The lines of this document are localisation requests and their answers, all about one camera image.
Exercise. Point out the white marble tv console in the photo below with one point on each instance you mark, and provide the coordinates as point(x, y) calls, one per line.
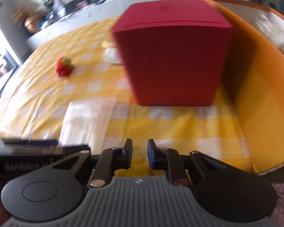
point(90, 14)

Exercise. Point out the yellow white checkered tablecloth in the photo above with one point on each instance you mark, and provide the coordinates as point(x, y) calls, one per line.
point(35, 101)

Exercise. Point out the leafy plant in glass vase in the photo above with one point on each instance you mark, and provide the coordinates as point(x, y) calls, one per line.
point(55, 8)

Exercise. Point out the orange storage bin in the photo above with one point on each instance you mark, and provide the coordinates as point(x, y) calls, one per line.
point(254, 79)

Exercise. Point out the copper round vase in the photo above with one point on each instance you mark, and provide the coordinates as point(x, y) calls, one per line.
point(33, 22)

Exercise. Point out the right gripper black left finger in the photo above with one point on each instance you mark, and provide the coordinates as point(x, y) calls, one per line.
point(89, 170)

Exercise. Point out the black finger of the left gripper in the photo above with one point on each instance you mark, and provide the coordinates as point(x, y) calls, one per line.
point(41, 150)
point(30, 142)

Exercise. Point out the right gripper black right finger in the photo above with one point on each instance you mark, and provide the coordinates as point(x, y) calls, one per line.
point(182, 170)

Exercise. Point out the white round towel pad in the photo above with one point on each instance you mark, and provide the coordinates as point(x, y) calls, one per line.
point(111, 56)

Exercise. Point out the red cube box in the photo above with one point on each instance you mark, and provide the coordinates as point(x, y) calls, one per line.
point(173, 51)

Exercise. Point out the orange crochet strawberry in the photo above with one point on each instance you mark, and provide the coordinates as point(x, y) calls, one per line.
point(64, 67)

